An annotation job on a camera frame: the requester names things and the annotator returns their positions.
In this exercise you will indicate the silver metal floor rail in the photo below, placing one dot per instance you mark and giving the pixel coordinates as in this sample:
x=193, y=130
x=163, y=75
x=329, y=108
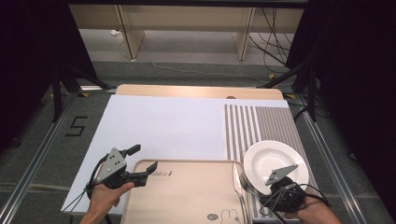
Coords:
x=28, y=174
x=334, y=174

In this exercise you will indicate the person's right hand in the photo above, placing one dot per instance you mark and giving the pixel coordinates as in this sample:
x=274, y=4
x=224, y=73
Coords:
x=311, y=211

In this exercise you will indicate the black curtain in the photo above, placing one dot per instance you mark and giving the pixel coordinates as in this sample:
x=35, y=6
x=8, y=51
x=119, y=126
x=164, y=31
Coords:
x=358, y=77
x=28, y=62

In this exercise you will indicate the black metal stand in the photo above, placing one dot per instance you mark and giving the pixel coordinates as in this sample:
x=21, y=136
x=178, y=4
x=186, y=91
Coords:
x=56, y=93
x=312, y=93

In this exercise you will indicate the beige tray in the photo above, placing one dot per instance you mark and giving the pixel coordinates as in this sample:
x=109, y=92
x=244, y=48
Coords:
x=186, y=193

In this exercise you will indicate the white plug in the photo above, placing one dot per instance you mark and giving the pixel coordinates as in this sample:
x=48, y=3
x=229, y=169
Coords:
x=115, y=32

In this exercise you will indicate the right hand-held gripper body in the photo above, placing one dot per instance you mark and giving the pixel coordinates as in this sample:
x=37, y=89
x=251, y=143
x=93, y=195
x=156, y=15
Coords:
x=283, y=194

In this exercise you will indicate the beige wooden desk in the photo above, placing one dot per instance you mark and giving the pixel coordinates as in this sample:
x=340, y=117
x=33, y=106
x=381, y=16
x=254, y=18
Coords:
x=186, y=18

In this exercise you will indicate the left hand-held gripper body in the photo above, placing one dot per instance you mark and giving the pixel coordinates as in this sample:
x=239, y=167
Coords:
x=112, y=165

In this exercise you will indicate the grey striped placemat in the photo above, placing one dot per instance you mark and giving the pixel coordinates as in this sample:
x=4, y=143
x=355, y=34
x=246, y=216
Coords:
x=274, y=121

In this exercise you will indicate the metal knife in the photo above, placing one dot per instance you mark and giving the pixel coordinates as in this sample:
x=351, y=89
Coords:
x=236, y=183

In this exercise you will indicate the white tablecloth sheet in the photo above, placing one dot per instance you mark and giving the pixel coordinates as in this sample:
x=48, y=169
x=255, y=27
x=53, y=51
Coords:
x=162, y=127

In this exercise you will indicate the person's left hand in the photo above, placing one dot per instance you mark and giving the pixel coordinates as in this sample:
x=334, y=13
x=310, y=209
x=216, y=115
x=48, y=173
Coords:
x=104, y=196

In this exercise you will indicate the white plate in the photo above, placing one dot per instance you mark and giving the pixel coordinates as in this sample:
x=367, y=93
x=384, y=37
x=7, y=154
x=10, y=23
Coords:
x=267, y=155

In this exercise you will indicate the short silver metal rail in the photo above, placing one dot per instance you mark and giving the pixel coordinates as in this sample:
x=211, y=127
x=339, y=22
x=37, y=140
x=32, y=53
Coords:
x=96, y=89

